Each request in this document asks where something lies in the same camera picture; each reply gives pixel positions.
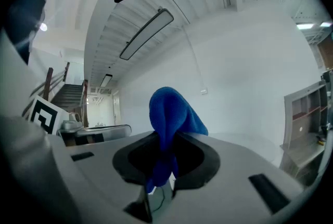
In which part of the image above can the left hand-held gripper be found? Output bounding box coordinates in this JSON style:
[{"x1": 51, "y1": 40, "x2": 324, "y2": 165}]
[{"x1": 22, "y1": 95, "x2": 132, "y2": 138}]

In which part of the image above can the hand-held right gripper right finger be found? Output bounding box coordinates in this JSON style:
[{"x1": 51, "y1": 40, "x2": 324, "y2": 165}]
[{"x1": 171, "y1": 131, "x2": 305, "y2": 224}]

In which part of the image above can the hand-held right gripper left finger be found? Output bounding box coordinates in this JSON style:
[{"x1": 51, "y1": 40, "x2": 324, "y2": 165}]
[{"x1": 47, "y1": 130, "x2": 161, "y2": 224}]

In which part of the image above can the blue wiping cloth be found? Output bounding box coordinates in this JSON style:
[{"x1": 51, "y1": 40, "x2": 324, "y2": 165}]
[{"x1": 146, "y1": 87, "x2": 209, "y2": 194}]

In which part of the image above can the small ceiling light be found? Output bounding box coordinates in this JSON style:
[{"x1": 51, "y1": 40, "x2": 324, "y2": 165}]
[{"x1": 99, "y1": 73, "x2": 113, "y2": 88}]

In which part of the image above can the wooden staircase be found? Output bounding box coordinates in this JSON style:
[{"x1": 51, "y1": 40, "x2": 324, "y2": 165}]
[{"x1": 22, "y1": 61, "x2": 89, "y2": 127}]

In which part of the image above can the grey shelf desk unit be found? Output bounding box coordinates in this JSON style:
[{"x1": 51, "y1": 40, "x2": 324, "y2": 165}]
[{"x1": 279, "y1": 80, "x2": 330, "y2": 186}]

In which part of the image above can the grey laptop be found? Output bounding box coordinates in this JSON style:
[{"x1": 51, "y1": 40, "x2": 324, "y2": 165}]
[{"x1": 290, "y1": 115, "x2": 314, "y2": 142}]

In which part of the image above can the long ceiling light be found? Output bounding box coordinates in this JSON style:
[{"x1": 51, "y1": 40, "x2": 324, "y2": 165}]
[{"x1": 119, "y1": 8, "x2": 175, "y2": 61}]

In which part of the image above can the person's black shirt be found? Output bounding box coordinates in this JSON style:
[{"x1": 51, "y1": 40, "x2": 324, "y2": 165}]
[{"x1": 4, "y1": 0, "x2": 54, "y2": 65}]

